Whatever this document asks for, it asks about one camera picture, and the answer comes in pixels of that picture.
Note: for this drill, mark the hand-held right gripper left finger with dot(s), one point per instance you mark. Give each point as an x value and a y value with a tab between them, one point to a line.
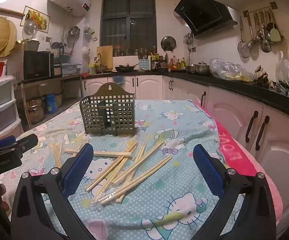
78	170

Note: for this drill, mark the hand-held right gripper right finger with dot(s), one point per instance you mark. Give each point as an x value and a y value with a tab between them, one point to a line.
208	172

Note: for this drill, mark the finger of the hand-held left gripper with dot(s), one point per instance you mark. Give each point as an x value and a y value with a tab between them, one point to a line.
5	140
27	141

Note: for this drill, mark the bunch of wooden chopsticks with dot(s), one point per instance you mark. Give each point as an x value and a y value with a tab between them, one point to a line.
124	168

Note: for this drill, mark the green perforated utensil holder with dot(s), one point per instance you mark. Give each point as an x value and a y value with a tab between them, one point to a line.
124	115

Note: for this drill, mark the row of hanging kitchen utensils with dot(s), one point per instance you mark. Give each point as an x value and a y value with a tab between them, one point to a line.
275	33

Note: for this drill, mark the person's left hand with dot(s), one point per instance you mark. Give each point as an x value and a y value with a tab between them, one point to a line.
4	197

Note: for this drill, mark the stacked metal pots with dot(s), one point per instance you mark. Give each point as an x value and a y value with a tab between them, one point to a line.
35	111

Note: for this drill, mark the pink blanket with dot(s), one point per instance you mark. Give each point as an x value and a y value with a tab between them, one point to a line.
234	152

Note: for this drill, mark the blue canister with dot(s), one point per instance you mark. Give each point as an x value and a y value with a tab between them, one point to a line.
51	103

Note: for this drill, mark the cartoon cat printed blanket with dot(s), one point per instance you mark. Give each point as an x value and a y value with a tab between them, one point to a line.
184	130

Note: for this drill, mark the wooden shelf unit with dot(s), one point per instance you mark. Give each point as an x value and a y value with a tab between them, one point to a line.
47	78

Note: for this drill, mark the black microwave oven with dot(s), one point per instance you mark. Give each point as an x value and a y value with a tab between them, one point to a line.
34	65

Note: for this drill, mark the light blue plastic crate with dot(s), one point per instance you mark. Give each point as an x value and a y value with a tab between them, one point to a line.
70	68

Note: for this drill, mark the black kitchen countertop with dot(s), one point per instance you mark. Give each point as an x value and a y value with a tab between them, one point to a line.
234	85

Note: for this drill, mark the blue plastic bag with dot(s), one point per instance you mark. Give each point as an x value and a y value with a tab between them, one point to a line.
119	80

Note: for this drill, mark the steel pot with lid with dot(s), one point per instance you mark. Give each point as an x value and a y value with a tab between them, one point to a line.
202	69

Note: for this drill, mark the clear plastic bag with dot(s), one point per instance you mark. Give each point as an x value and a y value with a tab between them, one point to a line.
229	70

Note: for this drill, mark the white hanging jug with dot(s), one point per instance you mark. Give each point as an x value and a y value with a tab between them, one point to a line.
86	53

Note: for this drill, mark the kitchen faucet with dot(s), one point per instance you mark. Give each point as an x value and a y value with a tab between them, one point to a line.
99	60

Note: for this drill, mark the ginger roots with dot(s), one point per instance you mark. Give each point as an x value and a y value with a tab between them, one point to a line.
260	76

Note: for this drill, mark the black wok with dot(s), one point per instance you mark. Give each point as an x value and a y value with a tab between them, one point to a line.
125	68

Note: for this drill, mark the hanging glass lid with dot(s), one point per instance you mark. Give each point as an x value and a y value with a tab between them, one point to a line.
30	28

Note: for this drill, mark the row of seasoning bottles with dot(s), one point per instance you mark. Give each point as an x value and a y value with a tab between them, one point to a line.
177	63

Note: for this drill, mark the wooden cutting board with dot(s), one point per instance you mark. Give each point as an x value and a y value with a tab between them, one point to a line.
104	55

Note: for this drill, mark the hanging steel bowl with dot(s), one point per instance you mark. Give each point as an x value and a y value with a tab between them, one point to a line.
74	31

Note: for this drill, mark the white bag of greens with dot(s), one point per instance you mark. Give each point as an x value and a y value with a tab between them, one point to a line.
284	75

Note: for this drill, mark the light blue cutlery holder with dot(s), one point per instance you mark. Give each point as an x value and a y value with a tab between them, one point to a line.
144	64

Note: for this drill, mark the row of jars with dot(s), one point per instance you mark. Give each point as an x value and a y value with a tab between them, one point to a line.
134	53

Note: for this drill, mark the hanging metal pot lid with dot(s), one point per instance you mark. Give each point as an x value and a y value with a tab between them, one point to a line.
168	43

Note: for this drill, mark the dark window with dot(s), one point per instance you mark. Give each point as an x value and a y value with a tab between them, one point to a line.
128	22

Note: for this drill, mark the black range hood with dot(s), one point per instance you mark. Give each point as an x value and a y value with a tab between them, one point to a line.
202	12

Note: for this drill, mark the fruit wall picture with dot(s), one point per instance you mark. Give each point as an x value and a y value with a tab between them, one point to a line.
40	20

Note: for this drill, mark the wall utensil rail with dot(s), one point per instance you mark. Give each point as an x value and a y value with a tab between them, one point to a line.
259	9

